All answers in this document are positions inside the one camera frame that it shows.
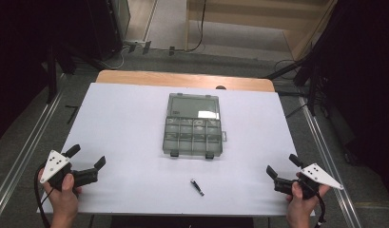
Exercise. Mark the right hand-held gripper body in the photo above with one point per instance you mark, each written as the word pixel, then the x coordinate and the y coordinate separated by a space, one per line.
pixel 320 175

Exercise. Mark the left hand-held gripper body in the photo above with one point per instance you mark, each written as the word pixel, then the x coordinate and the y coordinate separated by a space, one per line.
pixel 55 164

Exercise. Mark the person's left hand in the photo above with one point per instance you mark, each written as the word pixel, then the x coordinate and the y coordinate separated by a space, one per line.
pixel 65 201

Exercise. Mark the person's right hand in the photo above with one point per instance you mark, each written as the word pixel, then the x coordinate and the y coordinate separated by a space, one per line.
pixel 300 207

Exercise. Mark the white table board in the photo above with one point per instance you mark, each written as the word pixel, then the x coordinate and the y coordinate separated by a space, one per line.
pixel 125 126

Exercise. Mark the small black screw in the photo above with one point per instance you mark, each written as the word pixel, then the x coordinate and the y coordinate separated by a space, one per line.
pixel 197 187

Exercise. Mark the black metal stand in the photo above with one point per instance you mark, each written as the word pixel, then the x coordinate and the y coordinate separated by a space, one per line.
pixel 51 76
pixel 313 85

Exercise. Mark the clear plastic compartment box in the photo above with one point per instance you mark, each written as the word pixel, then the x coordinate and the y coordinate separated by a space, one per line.
pixel 192 136

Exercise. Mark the wooden table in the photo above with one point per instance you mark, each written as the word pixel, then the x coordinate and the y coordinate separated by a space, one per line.
pixel 182 79

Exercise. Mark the power strip with plugs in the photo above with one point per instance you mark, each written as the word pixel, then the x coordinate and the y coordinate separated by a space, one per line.
pixel 136 46

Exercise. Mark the black cabinet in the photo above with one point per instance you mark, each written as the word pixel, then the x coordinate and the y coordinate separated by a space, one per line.
pixel 106 28

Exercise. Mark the light wooden furniture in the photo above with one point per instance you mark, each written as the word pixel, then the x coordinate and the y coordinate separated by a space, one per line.
pixel 246 19

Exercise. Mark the aluminium floor rail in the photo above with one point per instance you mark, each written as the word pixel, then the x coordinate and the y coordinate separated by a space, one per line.
pixel 27 148
pixel 328 158

